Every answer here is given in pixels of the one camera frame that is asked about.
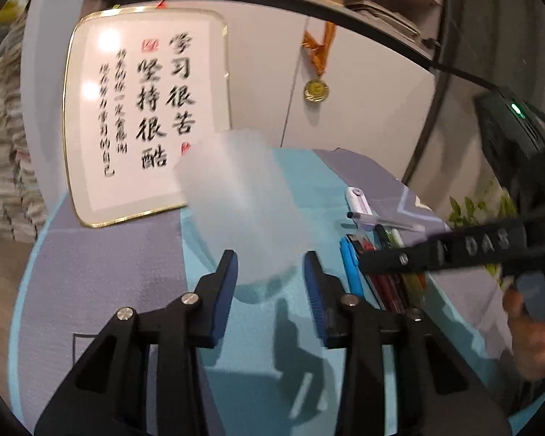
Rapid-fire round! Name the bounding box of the green white pen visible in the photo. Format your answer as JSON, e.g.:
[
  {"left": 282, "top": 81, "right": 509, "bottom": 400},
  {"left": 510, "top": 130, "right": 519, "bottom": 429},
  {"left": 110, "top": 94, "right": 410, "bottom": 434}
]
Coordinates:
[{"left": 390, "top": 229, "right": 427, "bottom": 307}]

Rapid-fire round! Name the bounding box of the red gel pen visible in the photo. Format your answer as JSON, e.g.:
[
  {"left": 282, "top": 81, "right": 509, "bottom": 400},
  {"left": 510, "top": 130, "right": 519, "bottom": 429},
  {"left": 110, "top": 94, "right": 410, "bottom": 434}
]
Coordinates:
[{"left": 358, "top": 231, "right": 404, "bottom": 313}]

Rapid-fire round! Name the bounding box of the blue pen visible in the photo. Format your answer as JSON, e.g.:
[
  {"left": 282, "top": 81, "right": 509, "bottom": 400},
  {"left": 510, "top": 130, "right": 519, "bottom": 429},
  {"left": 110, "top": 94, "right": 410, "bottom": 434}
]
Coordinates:
[{"left": 339, "top": 236, "right": 365, "bottom": 298}]

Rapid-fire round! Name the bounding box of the clear gel pen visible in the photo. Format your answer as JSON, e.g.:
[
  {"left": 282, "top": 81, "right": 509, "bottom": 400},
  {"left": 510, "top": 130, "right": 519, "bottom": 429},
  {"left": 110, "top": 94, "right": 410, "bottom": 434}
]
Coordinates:
[{"left": 347, "top": 211, "right": 425, "bottom": 233}]

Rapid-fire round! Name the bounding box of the metal ruler clip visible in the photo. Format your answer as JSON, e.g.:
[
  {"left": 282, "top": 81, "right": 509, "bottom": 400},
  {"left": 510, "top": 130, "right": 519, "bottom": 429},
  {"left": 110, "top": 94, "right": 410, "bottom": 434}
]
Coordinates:
[{"left": 344, "top": 234, "right": 391, "bottom": 311}]

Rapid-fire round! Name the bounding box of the frosted plastic cup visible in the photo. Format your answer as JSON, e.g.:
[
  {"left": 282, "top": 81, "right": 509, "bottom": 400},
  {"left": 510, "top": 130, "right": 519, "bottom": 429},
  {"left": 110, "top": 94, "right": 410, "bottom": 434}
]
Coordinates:
[{"left": 174, "top": 130, "right": 309, "bottom": 286}]

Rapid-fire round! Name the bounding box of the black marker pen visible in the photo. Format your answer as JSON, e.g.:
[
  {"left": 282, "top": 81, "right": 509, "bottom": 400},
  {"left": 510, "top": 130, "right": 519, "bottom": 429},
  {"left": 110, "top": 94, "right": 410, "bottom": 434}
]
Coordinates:
[{"left": 374, "top": 225, "right": 395, "bottom": 250}]

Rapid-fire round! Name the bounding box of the person's right hand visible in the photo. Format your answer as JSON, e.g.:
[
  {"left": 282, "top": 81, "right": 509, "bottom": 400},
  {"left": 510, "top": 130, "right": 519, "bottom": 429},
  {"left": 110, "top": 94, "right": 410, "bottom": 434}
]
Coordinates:
[{"left": 503, "top": 287, "right": 545, "bottom": 382}]

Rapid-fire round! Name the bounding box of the green potted plant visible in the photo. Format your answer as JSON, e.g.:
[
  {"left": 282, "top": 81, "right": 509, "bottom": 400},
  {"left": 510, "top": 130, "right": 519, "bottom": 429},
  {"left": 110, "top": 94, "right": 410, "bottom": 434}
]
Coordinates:
[{"left": 448, "top": 181, "right": 519, "bottom": 278}]

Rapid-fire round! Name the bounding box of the gold medal with ribbon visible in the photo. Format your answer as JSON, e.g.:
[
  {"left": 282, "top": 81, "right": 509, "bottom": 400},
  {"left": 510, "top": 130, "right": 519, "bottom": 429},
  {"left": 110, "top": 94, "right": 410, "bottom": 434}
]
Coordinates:
[{"left": 301, "top": 22, "right": 336, "bottom": 104}]

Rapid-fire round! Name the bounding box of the tall stack of books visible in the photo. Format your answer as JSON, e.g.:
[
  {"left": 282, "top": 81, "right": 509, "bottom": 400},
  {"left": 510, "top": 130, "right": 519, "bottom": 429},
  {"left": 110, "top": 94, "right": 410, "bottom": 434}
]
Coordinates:
[{"left": 0, "top": 9, "right": 47, "bottom": 243}]

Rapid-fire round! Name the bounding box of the framed calligraphy sign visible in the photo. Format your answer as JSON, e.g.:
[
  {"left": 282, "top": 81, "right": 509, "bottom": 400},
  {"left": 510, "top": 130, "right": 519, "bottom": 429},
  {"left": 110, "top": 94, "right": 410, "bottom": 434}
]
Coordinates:
[{"left": 62, "top": 5, "right": 231, "bottom": 227}]

